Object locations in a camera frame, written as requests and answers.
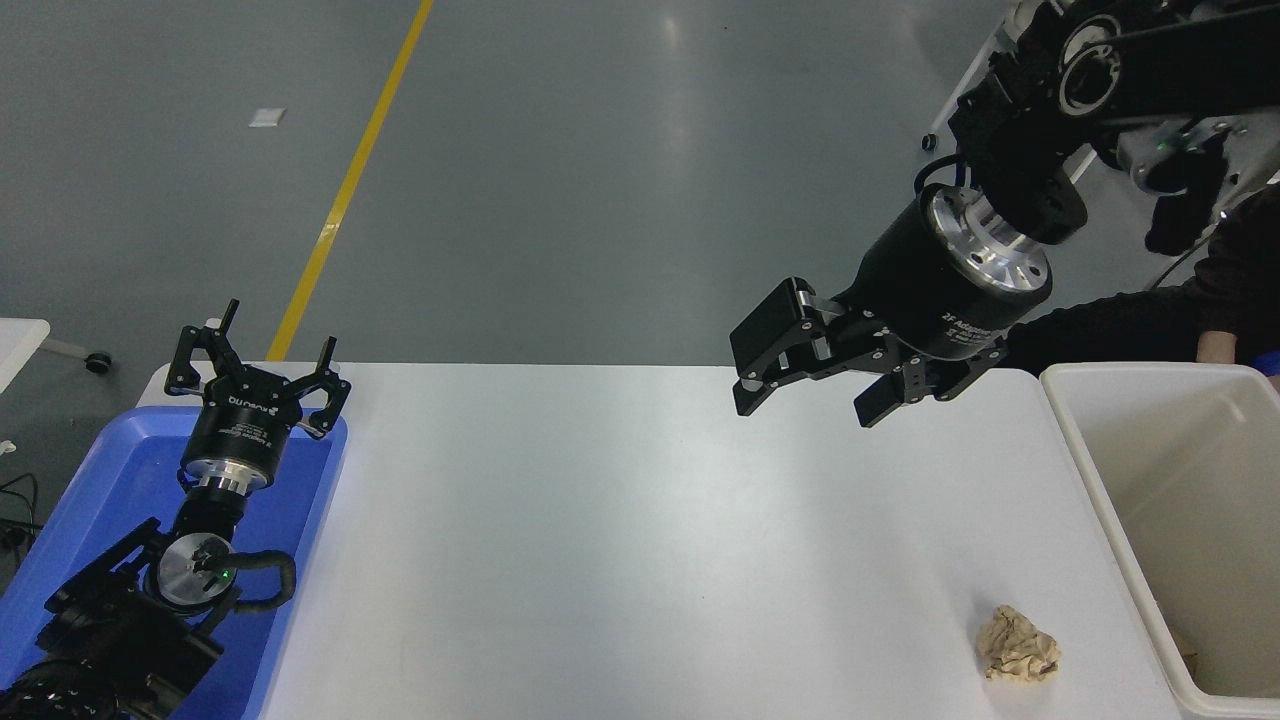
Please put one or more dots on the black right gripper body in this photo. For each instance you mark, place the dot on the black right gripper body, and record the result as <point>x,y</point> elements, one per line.
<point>915,285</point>

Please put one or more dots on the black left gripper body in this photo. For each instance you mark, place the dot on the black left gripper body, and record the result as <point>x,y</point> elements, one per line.
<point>238,425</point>

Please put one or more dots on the tan paper ball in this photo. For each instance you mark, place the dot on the tan paper ball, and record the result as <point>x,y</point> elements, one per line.
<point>1018,645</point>

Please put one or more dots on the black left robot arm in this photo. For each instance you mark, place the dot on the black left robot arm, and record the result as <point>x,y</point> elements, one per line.
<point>110,640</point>

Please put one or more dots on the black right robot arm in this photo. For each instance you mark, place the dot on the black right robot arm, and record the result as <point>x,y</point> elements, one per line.
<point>1012,130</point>

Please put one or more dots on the person's hand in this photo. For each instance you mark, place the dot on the person's hand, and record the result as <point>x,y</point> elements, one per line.
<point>1222,347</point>

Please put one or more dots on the blue plastic tray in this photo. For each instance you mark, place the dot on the blue plastic tray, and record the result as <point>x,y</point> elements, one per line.
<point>130,470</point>

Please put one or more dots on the white side table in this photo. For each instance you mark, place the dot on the white side table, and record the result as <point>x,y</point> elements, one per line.
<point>18,345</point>

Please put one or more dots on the person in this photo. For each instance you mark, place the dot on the person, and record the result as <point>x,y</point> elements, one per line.
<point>1120,325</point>

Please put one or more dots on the white wheeled chair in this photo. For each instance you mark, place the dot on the white wheeled chair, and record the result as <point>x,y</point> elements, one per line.
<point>962,85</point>

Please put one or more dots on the white paper scrap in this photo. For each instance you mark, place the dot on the white paper scrap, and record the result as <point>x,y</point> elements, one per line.
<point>267,117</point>

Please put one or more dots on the large pale plastic bin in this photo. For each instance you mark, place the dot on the large pale plastic bin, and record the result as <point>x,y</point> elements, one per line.
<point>1200,500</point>

